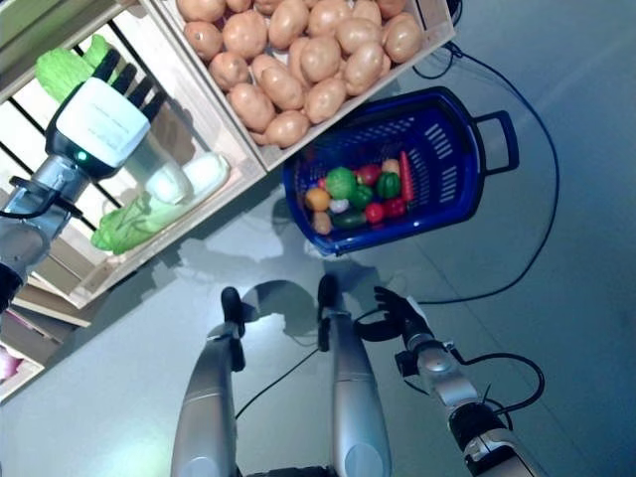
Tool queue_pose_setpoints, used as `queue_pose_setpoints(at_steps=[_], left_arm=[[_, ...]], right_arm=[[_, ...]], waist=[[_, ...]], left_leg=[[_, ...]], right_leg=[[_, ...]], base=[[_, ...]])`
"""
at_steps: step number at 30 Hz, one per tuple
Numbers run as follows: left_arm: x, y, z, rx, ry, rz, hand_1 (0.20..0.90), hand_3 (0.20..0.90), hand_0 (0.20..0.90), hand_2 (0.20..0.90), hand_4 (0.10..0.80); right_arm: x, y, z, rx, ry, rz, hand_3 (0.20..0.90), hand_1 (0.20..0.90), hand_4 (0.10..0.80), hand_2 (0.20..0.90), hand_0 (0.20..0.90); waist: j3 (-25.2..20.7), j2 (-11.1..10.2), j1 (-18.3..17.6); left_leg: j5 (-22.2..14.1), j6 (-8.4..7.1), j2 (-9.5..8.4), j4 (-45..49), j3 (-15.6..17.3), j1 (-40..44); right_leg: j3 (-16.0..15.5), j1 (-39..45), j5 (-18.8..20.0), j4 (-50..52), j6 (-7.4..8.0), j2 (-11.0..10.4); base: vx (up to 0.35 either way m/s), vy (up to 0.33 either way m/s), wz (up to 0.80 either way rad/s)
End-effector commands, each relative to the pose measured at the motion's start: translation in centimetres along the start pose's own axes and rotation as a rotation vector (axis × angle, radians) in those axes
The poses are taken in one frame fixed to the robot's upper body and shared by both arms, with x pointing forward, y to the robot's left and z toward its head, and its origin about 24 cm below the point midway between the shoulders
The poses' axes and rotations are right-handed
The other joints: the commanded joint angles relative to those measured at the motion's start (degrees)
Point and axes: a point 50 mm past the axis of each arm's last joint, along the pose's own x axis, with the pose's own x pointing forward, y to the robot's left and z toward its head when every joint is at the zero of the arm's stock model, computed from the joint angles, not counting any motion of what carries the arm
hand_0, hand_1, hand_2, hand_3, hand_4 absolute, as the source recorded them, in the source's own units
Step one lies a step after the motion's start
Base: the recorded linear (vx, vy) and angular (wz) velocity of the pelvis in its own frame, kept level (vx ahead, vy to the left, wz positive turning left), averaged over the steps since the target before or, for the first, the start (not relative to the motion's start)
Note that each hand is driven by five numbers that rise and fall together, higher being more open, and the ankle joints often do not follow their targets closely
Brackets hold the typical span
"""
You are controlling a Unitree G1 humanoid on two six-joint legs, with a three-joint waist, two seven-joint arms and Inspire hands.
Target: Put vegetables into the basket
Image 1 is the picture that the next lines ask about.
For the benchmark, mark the red toy tomato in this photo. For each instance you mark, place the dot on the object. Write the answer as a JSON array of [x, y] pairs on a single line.
[[368, 175]]

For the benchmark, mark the small white toy garlic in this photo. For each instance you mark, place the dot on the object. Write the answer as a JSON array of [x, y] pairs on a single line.
[[339, 205]]

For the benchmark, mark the red toy strawberry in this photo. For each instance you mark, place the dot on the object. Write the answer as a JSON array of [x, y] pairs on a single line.
[[395, 206]]

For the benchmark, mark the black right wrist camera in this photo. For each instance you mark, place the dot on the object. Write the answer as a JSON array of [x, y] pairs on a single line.
[[407, 363]]

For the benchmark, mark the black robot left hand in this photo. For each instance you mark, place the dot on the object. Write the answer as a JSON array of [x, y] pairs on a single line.
[[99, 124]]

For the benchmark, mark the blue plastic shopping basket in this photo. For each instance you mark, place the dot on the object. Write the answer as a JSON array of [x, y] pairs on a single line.
[[422, 226]]

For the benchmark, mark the dark green toy cucumber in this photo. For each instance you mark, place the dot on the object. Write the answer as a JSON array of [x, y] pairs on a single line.
[[349, 218]]

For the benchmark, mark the small toy peach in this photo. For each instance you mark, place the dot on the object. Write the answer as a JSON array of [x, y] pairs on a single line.
[[390, 166]]

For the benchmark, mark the small toy orange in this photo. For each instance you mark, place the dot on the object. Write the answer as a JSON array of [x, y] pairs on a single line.
[[317, 199]]

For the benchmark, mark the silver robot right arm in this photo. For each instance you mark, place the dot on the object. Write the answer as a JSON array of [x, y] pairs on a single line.
[[442, 367]]

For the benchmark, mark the brown toy potato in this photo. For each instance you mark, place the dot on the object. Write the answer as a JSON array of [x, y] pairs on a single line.
[[251, 107], [287, 128], [365, 67], [357, 35], [325, 15], [228, 69], [246, 35], [280, 84], [288, 22], [204, 40], [401, 37], [320, 57], [325, 99]]

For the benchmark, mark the small red toy fruit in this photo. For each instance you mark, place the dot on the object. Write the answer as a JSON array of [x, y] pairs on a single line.
[[375, 212]]

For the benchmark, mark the green toy bell pepper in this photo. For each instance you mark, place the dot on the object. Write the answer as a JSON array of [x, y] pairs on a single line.
[[362, 195], [388, 185]]

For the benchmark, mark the toy napa cabbage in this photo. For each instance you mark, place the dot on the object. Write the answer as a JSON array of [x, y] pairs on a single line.
[[124, 226], [59, 69]]

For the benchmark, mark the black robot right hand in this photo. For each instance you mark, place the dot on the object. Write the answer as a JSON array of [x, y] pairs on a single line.
[[397, 318]]

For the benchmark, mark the small tan toy potato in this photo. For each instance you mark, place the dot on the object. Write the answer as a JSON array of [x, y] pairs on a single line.
[[323, 222]]

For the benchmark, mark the small green toy lettuce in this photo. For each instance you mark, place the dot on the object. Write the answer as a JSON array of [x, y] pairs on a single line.
[[341, 182]]

